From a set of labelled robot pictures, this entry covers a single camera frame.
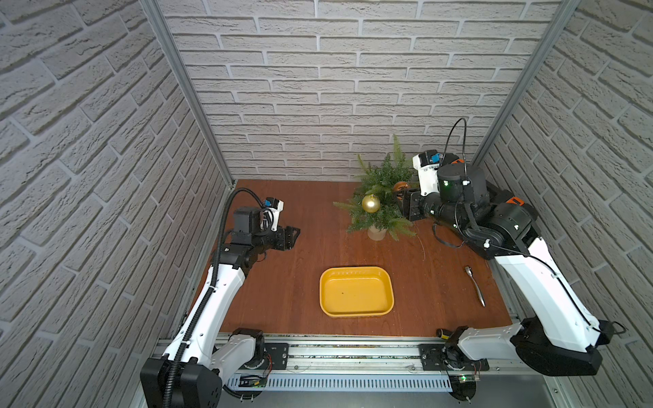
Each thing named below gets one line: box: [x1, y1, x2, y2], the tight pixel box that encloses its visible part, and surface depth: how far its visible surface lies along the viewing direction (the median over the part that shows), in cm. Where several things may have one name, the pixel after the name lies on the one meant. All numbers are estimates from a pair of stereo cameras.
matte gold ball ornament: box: [362, 193, 381, 214], surface depth 75 cm
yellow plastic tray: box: [318, 266, 395, 318], surface depth 88 cm
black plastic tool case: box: [479, 179, 539, 241], surface depth 41 cm
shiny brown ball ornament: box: [392, 181, 409, 192], surface depth 62 cm
